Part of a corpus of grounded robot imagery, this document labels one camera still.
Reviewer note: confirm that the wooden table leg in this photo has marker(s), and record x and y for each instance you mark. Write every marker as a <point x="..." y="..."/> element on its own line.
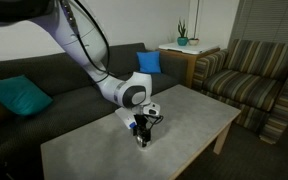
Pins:
<point x="222" y="138"/>

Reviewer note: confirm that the grey window blinds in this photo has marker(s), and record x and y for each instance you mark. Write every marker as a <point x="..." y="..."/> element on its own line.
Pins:
<point x="270" y="20"/>

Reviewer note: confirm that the teal pot with green plant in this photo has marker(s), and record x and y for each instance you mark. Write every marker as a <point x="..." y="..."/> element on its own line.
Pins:
<point x="182" y="41"/>

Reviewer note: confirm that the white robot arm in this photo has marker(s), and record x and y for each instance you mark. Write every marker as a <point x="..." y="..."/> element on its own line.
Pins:
<point x="84" y="43"/>

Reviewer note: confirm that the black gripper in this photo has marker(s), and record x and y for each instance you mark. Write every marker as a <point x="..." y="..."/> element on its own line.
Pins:
<point x="141" y="122"/>

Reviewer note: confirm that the small white pot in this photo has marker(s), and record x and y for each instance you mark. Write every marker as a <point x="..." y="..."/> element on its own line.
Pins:
<point x="193" y="42"/>

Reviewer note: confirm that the wooden side table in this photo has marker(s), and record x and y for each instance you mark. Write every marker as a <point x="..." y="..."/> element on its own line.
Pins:
<point x="192" y="61"/>

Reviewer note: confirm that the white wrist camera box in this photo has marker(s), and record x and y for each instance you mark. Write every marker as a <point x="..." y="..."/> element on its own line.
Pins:
<point x="125" y="118"/>

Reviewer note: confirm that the teal pillow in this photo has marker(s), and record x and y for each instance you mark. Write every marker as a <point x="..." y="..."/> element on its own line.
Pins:
<point x="17" y="95"/>

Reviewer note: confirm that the blue square pillow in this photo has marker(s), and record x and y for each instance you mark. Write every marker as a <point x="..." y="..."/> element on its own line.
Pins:
<point x="149" y="62"/>

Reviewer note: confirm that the white flat tray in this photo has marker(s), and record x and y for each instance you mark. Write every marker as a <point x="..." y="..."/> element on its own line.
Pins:
<point x="190" y="47"/>

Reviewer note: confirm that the dark grey patterned sofa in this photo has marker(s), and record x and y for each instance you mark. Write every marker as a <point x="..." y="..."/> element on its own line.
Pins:
<point x="67" y="66"/>

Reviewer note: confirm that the tall thin dark plant stem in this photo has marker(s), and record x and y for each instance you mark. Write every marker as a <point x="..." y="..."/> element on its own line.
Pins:
<point x="197" y="20"/>

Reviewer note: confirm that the striped armchair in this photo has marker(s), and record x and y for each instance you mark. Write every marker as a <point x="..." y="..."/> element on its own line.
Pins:
<point x="247" y="86"/>

